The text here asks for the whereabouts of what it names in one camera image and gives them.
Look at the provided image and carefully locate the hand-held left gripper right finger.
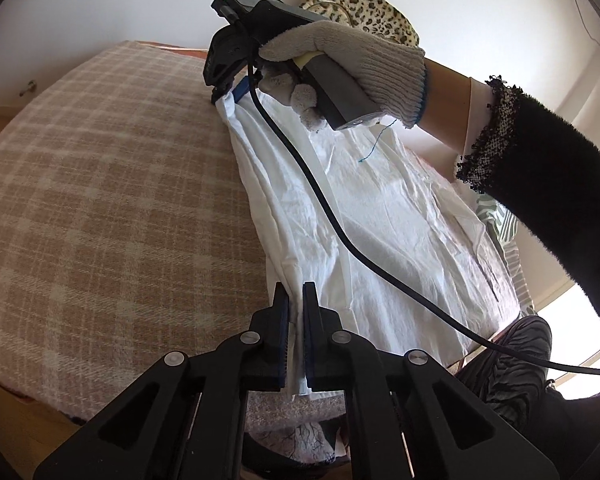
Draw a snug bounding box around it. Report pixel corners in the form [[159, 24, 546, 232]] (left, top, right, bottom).
[[301, 281, 563, 480]]

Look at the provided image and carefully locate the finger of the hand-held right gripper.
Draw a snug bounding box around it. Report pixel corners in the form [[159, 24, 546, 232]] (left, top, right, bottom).
[[211, 79, 254, 107]]

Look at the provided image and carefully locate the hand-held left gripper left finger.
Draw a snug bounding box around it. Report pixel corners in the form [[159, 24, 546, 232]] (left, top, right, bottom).
[[32, 282, 291, 480]]

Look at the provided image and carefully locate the white shirt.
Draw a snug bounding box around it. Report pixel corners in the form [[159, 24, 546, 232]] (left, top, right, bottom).
[[215, 77, 523, 401]]

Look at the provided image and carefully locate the person's right forearm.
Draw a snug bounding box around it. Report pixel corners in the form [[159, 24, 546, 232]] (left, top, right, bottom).
[[420, 57, 600, 346]]

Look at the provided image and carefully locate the person's right hand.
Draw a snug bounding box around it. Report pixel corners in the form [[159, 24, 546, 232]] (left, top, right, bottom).
[[257, 24, 427, 134]]

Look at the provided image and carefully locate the white branch print cloth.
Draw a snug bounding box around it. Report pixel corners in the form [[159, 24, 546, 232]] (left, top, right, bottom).
[[247, 412, 351, 467]]

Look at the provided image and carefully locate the leopard print pillow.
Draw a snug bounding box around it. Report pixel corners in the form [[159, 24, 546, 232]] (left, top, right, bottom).
[[300, 0, 421, 50]]

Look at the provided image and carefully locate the beige plaid blanket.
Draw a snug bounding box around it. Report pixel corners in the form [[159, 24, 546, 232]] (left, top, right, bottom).
[[0, 40, 351, 423]]

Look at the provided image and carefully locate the person's striped trouser leg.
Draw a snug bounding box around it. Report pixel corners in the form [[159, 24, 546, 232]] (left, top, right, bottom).
[[452, 315, 555, 423]]

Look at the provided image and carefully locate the green striped pillow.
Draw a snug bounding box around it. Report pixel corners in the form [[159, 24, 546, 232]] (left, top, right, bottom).
[[474, 194, 537, 311]]

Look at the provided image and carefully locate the black cable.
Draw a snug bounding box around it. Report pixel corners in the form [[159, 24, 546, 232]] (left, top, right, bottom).
[[223, 5, 600, 377]]

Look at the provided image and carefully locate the wooden bed frame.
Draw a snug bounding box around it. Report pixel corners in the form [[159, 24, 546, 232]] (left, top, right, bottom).
[[0, 360, 93, 480]]

